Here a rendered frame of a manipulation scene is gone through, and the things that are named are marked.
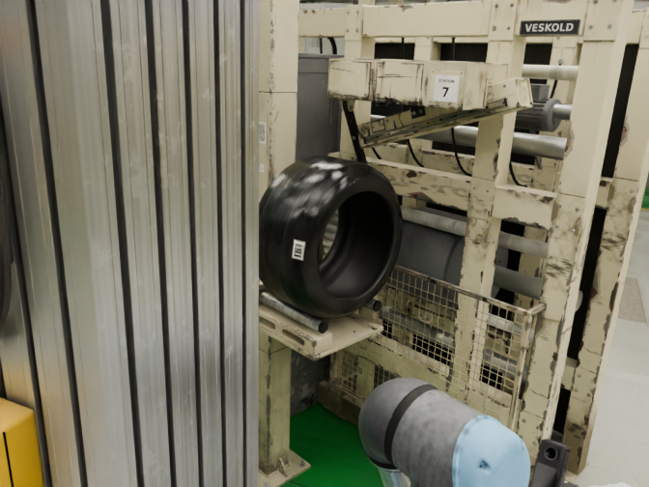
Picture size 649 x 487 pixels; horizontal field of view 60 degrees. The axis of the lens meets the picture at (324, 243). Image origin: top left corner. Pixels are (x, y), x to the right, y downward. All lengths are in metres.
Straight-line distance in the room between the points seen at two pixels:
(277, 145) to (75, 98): 1.70
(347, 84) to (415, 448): 1.62
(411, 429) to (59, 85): 0.54
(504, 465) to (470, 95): 1.35
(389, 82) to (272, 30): 0.44
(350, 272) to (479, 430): 1.59
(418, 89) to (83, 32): 1.58
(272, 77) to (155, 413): 1.63
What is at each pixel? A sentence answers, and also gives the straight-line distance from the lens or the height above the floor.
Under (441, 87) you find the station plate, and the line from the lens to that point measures 1.88.
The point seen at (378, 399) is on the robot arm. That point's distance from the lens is 0.77.
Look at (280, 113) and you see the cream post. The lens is 2.10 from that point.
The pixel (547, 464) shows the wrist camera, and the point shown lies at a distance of 1.10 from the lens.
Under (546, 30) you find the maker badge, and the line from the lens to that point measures 2.07.
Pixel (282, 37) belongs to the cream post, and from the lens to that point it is 2.09.
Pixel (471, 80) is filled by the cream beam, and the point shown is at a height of 1.73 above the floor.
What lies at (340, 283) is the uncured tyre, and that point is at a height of 0.94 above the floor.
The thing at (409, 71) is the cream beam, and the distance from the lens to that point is 1.96.
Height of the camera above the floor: 1.76
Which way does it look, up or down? 18 degrees down
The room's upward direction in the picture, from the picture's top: 2 degrees clockwise
